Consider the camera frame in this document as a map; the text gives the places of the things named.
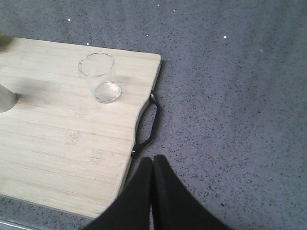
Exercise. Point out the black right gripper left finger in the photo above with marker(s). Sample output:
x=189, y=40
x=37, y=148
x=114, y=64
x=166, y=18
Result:
x=130, y=210

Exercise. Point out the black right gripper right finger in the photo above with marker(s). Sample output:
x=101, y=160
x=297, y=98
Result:
x=174, y=207

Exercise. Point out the glass beaker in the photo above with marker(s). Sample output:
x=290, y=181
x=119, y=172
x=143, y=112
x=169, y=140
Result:
x=98, y=71

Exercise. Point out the steel double jigger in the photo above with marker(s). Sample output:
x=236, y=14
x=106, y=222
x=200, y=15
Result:
x=8, y=99

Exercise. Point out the wooden cutting board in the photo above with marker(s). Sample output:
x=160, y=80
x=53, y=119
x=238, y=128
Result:
x=59, y=147

